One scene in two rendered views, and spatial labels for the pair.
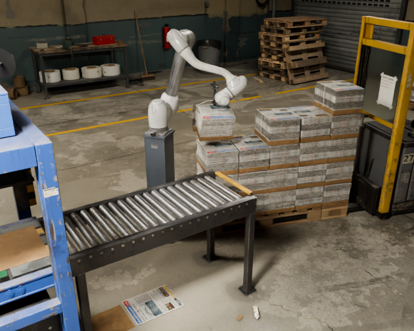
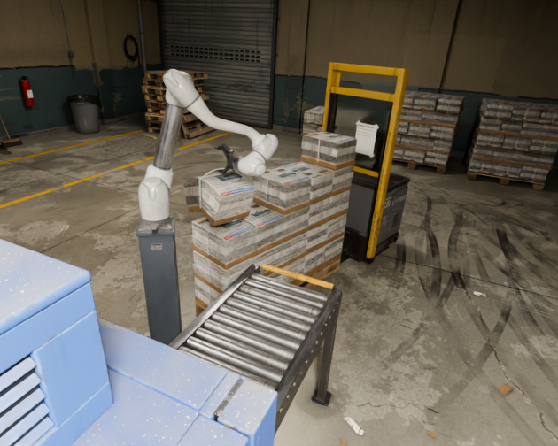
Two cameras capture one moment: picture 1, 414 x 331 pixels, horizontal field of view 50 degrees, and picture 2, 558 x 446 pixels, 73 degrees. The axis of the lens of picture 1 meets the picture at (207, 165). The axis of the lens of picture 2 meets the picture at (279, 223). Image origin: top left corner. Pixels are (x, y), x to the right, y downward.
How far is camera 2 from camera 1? 175 cm
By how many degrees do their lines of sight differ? 30
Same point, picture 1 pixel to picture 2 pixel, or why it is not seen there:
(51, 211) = not seen: outside the picture
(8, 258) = not seen: outside the picture
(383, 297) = (437, 349)
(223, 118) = (244, 191)
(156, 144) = (160, 243)
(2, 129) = (77, 413)
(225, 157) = (244, 240)
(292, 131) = (304, 193)
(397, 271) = (423, 315)
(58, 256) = not seen: outside the picture
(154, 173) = (158, 283)
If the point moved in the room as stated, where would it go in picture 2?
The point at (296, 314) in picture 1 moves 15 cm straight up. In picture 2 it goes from (390, 407) to (394, 389)
